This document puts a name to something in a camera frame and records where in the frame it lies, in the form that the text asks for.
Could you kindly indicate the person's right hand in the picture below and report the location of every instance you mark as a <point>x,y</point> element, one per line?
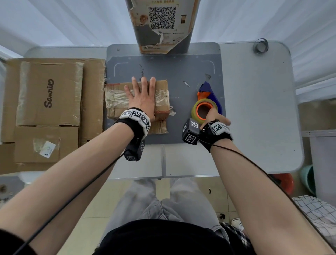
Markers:
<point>215,115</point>

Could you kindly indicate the person's left hand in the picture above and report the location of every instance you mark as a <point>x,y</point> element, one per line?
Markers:
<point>143,99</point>

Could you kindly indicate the blue orange tape dispenser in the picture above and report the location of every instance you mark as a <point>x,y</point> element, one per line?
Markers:
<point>194,110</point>
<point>214,98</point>

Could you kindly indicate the red print cardboard box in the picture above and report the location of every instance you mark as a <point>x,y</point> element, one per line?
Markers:
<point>115,99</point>

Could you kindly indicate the large cardboard box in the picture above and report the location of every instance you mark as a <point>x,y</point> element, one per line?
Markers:
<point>94,92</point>

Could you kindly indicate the person's right forearm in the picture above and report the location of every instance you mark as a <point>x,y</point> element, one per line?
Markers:
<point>257,197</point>

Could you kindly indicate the person's left forearm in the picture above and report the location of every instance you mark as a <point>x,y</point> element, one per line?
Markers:
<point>65,178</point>

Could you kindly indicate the torn white label scrap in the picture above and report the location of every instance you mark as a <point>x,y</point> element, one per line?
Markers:
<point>172,111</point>

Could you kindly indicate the grey scanning mat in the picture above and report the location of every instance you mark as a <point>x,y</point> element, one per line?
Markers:
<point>183,68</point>

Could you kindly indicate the grey scanner kiosk with poster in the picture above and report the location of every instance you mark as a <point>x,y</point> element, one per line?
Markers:
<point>162,15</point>

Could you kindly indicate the grey trousers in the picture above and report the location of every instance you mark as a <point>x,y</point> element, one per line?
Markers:
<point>183,202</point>

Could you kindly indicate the orange plastic basin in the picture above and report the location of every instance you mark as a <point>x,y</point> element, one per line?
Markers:
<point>286,182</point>

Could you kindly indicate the white perforated metal bar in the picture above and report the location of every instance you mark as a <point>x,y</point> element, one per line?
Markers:
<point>320,133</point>

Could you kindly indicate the white sneaker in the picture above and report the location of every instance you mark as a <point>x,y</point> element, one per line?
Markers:
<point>237,223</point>

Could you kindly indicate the teal plastic bucket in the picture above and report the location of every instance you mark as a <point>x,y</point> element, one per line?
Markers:
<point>307,178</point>

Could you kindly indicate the black white plaid cloth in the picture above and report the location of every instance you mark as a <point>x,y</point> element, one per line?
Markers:
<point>236,233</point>

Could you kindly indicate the black shirt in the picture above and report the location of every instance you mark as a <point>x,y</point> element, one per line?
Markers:
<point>162,239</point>

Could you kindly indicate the white checked cloth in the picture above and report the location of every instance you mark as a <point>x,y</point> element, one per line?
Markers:
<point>317,212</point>

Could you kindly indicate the grey printed floor mat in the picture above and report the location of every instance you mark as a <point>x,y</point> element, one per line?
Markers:
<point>10,186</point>

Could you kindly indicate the white metal frame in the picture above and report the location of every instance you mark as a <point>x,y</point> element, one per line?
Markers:
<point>8,52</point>

